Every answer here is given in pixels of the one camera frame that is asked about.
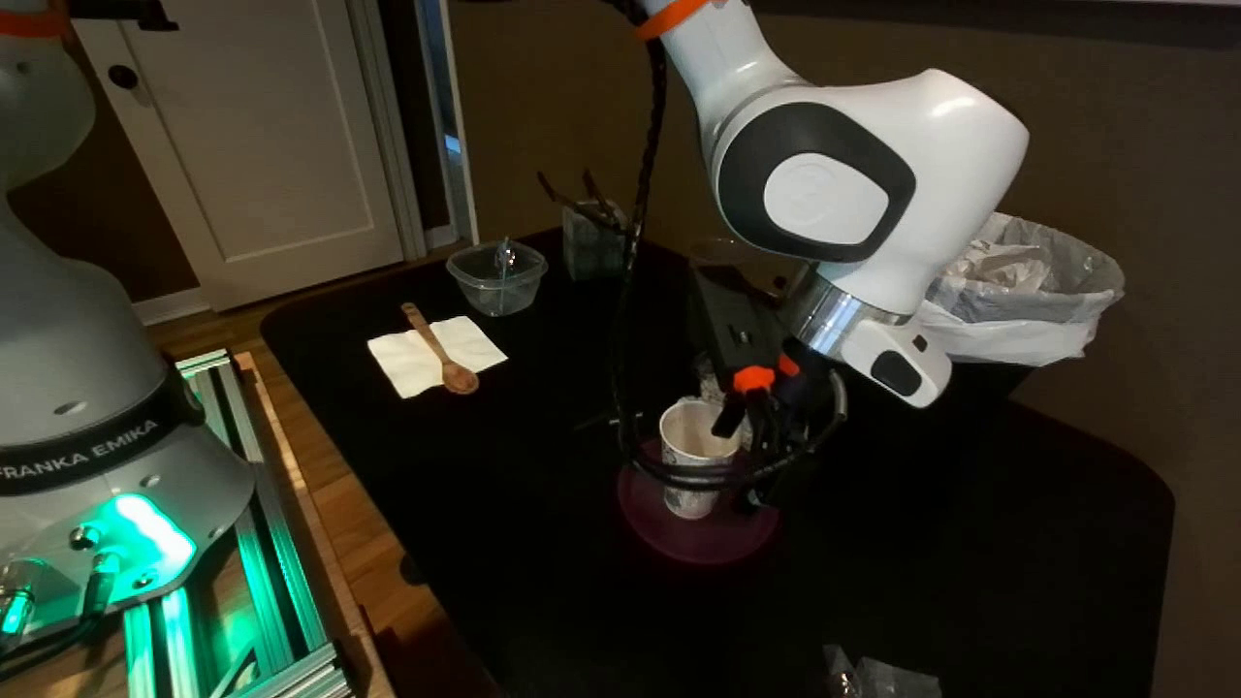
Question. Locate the metal tongs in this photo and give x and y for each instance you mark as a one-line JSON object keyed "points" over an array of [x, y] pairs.
{"points": [[600, 203]]}

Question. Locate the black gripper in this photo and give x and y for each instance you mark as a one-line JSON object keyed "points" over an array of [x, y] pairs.
{"points": [[743, 323]]}

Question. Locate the wooden spoon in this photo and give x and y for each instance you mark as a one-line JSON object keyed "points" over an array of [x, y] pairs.
{"points": [[447, 358]]}

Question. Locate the glass cup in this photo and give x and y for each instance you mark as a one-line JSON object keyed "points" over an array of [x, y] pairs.
{"points": [[586, 245]]}

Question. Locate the dark red saucer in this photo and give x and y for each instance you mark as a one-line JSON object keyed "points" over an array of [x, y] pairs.
{"points": [[699, 531]]}

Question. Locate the white door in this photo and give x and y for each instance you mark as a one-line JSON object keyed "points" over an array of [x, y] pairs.
{"points": [[259, 141]]}

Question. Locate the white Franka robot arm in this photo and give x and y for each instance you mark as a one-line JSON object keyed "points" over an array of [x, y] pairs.
{"points": [[880, 141]]}

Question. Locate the white paper coffee cup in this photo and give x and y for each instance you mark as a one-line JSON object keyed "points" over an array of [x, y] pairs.
{"points": [[696, 449]]}

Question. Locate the clear plastic food container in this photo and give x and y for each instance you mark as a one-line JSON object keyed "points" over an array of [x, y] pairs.
{"points": [[498, 275]]}

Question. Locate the white paper napkin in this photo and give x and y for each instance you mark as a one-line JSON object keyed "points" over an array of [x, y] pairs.
{"points": [[412, 363]]}

